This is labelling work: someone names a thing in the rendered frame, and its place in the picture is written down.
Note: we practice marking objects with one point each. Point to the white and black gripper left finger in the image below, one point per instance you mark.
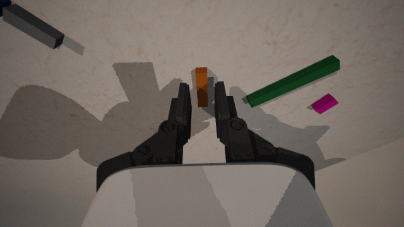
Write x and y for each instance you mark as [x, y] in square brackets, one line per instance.
[164, 147]

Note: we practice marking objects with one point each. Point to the orange rod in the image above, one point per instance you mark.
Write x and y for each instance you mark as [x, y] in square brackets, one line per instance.
[202, 86]

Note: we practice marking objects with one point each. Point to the magenta block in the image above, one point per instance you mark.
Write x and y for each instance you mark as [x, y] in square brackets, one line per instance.
[324, 104]

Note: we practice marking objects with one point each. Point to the dark grey rod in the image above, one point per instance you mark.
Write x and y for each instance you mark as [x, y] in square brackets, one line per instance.
[32, 26]

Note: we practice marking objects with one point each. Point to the green rod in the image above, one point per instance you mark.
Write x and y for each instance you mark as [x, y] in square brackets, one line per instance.
[300, 78]

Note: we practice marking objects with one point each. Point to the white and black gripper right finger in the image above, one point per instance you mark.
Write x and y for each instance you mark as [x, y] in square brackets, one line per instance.
[243, 145]

